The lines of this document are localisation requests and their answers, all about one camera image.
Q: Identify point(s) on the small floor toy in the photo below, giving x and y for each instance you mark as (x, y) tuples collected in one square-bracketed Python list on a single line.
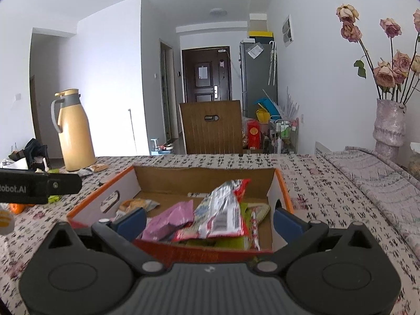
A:
[(160, 147)]

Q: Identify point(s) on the pink textured vase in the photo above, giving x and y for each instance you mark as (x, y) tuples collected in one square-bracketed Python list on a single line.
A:
[(388, 128)]

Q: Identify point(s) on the white printed sachets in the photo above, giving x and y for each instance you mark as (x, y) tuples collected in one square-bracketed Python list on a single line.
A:
[(84, 171)]

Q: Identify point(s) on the yellow box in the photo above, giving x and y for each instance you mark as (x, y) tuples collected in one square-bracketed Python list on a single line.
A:
[(261, 34)]

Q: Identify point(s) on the orange cookie snack packet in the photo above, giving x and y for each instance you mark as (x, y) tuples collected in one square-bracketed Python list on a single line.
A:
[(134, 205)]

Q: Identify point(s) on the dark brown door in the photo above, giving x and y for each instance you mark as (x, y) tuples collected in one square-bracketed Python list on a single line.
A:
[(206, 85)]

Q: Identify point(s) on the pink snack packet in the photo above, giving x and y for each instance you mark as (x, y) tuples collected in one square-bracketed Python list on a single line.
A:
[(167, 220)]

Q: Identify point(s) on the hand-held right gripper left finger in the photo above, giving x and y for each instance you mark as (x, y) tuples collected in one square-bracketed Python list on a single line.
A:
[(133, 221)]

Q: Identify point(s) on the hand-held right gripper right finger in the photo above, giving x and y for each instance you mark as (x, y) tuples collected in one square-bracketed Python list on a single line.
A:
[(287, 223)]

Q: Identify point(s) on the grey patterned blanket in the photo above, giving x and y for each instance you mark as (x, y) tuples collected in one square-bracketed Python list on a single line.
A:
[(377, 183)]

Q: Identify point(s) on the grey refrigerator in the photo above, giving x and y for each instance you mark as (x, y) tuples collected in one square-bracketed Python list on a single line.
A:
[(256, 78)]

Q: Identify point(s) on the white paper bag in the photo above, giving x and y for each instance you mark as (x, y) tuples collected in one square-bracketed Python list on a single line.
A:
[(14, 164)]

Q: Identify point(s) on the green snack packet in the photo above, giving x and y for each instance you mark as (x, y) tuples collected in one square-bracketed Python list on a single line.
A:
[(229, 242)]

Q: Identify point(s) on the blue plastic item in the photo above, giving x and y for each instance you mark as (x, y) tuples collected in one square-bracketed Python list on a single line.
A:
[(267, 105)]

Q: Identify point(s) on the wooden chair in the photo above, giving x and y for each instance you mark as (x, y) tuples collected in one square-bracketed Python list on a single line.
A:
[(203, 134)]

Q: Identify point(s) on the yellow bag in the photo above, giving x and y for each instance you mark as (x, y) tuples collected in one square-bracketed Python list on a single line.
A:
[(262, 116)]

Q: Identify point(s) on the red silver snack packet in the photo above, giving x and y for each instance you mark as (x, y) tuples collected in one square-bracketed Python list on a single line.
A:
[(220, 210)]

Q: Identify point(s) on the red white striped candy stick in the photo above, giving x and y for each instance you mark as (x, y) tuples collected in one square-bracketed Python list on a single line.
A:
[(255, 233)]

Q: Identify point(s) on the small brown snack packet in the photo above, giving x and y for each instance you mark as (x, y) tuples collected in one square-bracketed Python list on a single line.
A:
[(98, 168)]

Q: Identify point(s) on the green woven pouch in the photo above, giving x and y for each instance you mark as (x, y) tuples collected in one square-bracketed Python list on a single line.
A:
[(262, 211)]

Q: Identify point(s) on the red cardboard box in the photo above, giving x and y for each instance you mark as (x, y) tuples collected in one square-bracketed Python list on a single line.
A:
[(210, 180)]

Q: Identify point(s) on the plain cardboard carton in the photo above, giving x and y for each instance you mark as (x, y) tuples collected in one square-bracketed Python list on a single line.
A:
[(259, 23)]

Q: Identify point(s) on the light green crumpled packet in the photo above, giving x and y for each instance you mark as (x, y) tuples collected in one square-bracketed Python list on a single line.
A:
[(54, 199)]

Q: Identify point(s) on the dried pink roses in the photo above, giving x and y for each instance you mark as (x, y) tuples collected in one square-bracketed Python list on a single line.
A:
[(385, 75)]

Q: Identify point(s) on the white feather decoration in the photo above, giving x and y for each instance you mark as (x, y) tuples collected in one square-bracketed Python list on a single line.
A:
[(290, 106)]

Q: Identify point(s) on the red gift box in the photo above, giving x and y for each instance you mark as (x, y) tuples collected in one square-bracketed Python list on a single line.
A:
[(254, 134)]

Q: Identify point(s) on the yellow thermos jug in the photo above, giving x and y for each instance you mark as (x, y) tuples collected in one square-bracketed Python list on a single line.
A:
[(73, 134)]

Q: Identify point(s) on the dark bag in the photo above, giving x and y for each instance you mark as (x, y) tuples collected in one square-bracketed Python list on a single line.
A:
[(34, 151)]

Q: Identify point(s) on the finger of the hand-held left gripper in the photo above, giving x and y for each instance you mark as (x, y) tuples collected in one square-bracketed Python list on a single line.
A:
[(67, 183)]

